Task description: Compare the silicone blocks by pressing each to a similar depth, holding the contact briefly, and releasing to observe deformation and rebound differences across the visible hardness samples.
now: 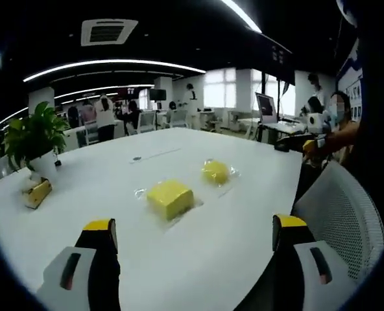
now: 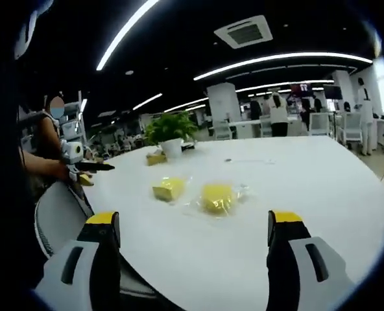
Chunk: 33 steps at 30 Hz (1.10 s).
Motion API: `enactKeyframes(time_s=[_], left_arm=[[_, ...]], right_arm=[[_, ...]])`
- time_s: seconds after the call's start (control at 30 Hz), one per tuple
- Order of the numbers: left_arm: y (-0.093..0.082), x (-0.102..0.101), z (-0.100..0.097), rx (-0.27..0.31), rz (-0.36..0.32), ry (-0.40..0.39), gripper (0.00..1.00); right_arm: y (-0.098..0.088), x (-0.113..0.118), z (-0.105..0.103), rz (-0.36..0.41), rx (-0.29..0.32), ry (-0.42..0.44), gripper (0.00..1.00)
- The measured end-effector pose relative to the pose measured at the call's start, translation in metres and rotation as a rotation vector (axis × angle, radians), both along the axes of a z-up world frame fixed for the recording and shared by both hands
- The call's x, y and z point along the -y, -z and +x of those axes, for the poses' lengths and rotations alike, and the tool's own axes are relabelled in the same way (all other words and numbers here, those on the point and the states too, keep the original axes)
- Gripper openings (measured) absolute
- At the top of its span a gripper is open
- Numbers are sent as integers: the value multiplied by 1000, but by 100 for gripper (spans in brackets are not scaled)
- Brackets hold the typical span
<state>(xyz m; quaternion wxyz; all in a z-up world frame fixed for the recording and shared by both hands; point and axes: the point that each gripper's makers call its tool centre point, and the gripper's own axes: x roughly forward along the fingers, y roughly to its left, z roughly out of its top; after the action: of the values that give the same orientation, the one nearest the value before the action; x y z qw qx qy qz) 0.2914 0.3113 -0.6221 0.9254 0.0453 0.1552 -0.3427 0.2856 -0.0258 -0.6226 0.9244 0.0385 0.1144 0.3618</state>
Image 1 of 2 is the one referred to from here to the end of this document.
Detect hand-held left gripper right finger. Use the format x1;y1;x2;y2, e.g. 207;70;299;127
271;213;359;311

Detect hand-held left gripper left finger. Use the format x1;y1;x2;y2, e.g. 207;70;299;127
36;218;121;311

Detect yellow round cake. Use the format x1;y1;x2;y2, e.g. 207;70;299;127
200;159;230;188

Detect yellow square cake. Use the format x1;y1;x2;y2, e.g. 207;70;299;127
146;179;195;222

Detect computer monitor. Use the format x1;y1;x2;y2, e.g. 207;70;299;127
254;91;280;124

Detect white mesh office chair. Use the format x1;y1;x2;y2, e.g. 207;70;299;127
290;159;384;283

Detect yellow tissue box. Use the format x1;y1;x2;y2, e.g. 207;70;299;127
21;177;54;210

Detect straight ceiling light strip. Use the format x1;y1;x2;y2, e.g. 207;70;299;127
220;0;263;34

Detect green potted plant white pot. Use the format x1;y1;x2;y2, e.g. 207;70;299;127
3;100;71;179

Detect curved ceiling light strip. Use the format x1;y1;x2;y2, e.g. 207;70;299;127
22;58;208;84

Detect ceiling air vent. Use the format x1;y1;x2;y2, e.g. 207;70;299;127
80;19;139;47

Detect wall poster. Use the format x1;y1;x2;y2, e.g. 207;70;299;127
335;38;365;121

